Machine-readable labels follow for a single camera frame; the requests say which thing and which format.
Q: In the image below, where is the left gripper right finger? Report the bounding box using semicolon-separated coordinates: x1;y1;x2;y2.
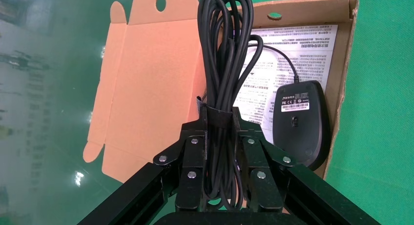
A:
232;107;382;225

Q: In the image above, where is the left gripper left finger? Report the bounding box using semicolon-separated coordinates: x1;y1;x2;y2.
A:
77;107;207;225

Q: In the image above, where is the black wired mouse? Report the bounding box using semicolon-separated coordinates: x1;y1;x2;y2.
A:
247;44;331;171

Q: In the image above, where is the black data cable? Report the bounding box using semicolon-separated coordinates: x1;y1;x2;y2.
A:
196;0;265;212

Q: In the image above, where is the brown cardboard box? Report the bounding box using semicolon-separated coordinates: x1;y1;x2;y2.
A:
83;0;360;184

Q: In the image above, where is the white printed manual sheet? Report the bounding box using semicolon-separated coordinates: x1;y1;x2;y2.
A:
232;24;339;140

